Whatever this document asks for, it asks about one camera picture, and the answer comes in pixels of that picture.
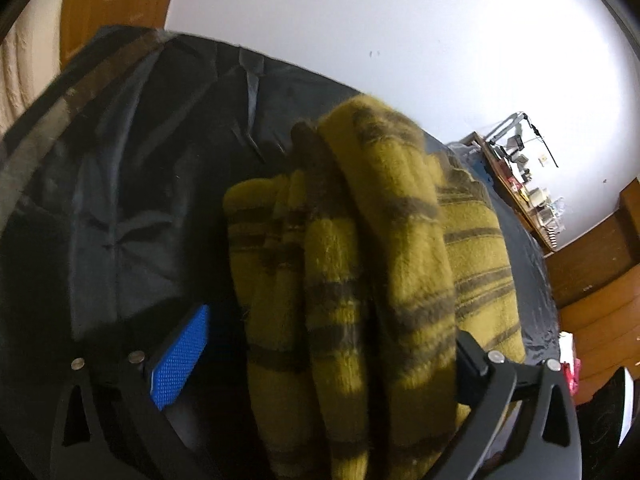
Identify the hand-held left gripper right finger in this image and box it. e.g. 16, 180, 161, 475
440, 330, 583, 480

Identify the beige curtain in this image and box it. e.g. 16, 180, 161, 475
0, 0, 68, 136

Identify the wooden desk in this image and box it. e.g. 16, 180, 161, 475
460, 131, 566, 253

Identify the yellow striped knit sweater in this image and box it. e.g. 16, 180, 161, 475
222, 92, 527, 480

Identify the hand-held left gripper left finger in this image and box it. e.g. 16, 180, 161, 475
50, 304, 217, 480

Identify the red garment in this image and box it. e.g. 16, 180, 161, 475
562, 357, 581, 403

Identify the wooden wardrobe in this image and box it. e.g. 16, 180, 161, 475
542, 177, 640, 406

